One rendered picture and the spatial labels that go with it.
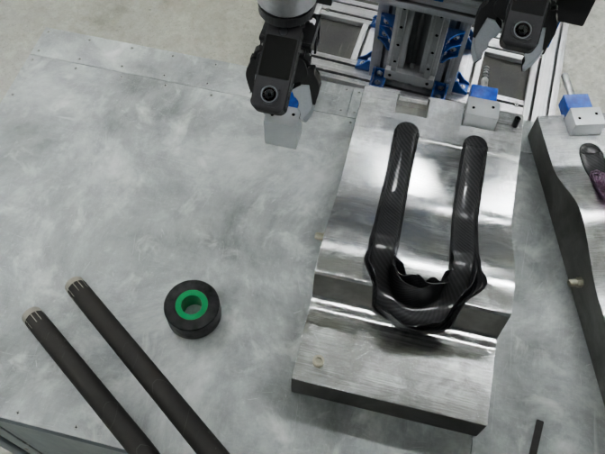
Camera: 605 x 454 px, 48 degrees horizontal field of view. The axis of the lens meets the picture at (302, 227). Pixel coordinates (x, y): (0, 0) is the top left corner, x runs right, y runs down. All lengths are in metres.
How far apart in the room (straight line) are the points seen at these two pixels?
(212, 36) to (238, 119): 1.30
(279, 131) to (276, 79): 0.16
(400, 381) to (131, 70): 0.74
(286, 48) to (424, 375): 0.46
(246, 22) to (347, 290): 1.73
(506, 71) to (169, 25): 1.17
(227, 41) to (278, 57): 1.60
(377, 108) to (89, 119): 0.50
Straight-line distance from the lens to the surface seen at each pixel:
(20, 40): 2.63
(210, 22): 2.54
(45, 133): 1.26
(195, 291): 1.00
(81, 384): 0.96
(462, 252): 0.95
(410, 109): 1.15
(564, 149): 1.18
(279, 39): 0.88
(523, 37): 0.90
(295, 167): 1.14
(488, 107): 1.11
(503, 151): 1.10
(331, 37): 2.18
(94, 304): 1.01
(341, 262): 0.90
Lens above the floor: 1.74
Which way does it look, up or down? 60 degrees down
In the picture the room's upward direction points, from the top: 2 degrees clockwise
